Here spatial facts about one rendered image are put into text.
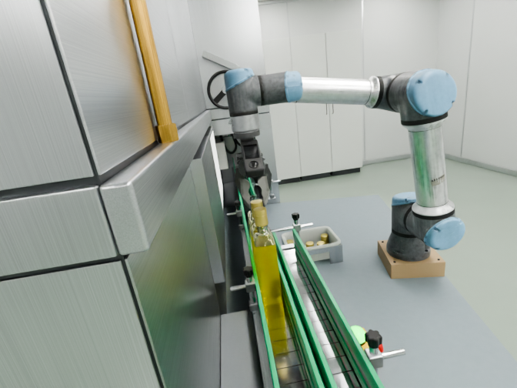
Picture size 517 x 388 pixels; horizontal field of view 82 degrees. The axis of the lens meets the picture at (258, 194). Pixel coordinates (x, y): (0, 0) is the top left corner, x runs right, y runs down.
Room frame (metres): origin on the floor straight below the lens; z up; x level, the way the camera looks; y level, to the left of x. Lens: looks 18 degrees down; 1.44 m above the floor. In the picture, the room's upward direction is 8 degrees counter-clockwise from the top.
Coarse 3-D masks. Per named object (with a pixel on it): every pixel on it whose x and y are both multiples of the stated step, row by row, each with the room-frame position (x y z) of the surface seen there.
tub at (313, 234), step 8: (288, 232) 1.21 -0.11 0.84; (304, 232) 1.21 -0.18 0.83; (312, 232) 1.22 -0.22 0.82; (320, 232) 1.22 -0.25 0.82; (328, 232) 1.20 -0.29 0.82; (304, 240) 1.21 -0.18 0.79; (312, 240) 1.21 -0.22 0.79; (320, 240) 1.22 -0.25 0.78; (336, 240) 1.10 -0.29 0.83; (312, 248) 1.05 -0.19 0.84
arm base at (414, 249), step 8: (392, 232) 0.99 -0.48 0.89; (392, 240) 0.98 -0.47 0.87; (400, 240) 0.95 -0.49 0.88; (408, 240) 0.94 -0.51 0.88; (416, 240) 0.93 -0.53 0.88; (392, 248) 0.97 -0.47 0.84; (400, 248) 0.95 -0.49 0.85; (408, 248) 0.93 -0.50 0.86; (416, 248) 0.92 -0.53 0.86; (424, 248) 0.92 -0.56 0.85; (392, 256) 0.96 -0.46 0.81; (400, 256) 0.94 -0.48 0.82; (408, 256) 0.92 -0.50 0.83; (416, 256) 0.91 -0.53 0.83; (424, 256) 0.92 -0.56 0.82
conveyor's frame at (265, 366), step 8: (232, 168) 2.49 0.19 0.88; (240, 208) 1.50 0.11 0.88; (248, 256) 0.98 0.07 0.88; (248, 264) 0.93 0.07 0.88; (256, 296) 0.75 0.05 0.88; (256, 312) 0.68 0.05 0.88; (256, 320) 0.65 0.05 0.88; (256, 328) 0.62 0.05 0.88; (264, 344) 0.56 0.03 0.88; (264, 352) 0.54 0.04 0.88; (264, 360) 0.52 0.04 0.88; (264, 368) 0.50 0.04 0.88; (264, 376) 0.48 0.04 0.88; (264, 384) 0.46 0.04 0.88
